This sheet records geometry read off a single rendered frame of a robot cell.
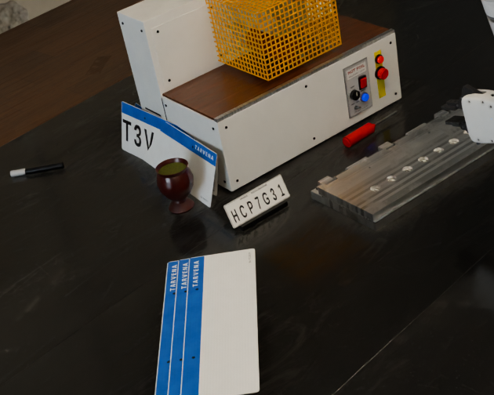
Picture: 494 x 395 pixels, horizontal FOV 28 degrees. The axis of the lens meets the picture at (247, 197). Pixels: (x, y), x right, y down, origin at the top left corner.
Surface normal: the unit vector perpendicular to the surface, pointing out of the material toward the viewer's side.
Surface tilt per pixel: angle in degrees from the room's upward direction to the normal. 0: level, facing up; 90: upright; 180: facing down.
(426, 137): 0
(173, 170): 0
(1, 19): 90
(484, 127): 90
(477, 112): 90
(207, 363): 0
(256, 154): 90
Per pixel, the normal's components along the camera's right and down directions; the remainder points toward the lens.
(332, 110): 0.60, 0.33
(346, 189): -0.17, -0.84
